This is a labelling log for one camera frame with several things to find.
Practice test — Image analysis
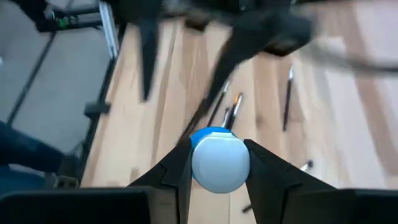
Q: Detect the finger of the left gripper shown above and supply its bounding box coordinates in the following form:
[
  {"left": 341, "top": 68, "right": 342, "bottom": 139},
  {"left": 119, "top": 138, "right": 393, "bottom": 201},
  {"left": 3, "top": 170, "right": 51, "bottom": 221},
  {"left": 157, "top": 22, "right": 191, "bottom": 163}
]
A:
[
  {"left": 203, "top": 12, "right": 315, "bottom": 108},
  {"left": 138, "top": 17, "right": 160, "bottom": 103}
]

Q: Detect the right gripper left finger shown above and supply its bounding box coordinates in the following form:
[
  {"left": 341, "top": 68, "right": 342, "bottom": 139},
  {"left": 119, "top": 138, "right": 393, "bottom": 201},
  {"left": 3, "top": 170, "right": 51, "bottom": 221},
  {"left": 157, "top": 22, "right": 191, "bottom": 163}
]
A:
[{"left": 127, "top": 138, "right": 193, "bottom": 224}]

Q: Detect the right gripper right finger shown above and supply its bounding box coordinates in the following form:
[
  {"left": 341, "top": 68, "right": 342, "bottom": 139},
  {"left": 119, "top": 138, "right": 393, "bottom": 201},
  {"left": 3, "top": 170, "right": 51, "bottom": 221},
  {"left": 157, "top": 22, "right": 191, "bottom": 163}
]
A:
[{"left": 243, "top": 139, "right": 336, "bottom": 224}]

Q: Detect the blue paint bottle white cap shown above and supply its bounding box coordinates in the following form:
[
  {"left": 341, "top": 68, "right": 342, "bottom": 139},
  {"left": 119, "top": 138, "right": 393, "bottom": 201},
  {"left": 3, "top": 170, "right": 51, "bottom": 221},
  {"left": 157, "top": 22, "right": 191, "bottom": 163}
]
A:
[{"left": 188, "top": 126, "right": 251, "bottom": 194}]

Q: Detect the black paintbrush silver ferrule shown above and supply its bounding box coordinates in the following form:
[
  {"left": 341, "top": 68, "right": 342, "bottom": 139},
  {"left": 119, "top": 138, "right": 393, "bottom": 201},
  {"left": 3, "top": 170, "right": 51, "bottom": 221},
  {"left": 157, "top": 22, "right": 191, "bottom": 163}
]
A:
[
  {"left": 207, "top": 80, "right": 231, "bottom": 127},
  {"left": 178, "top": 99, "right": 209, "bottom": 142},
  {"left": 221, "top": 107, "right": 231, "bottom": 128},
  {"left": 281, "top": 67, "right": 294, "bottom": 132},
  {"left": 226, "top": 92, "right": 244, "bottom": 130}
]

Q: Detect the person's leg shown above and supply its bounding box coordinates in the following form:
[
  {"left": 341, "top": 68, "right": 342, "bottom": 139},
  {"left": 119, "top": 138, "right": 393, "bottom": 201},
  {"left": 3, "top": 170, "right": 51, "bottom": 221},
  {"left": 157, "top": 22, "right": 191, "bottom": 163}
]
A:
[{"left": 0, "top": 120, "right": 78, "bottom": 190}]

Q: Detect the silver metal post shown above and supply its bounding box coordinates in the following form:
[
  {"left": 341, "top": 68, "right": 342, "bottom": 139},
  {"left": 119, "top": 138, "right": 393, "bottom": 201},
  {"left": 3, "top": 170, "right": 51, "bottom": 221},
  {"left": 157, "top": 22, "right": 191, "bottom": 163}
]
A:
[{"left": 98, "top": 0, "right": 121, "bottom": 60}]

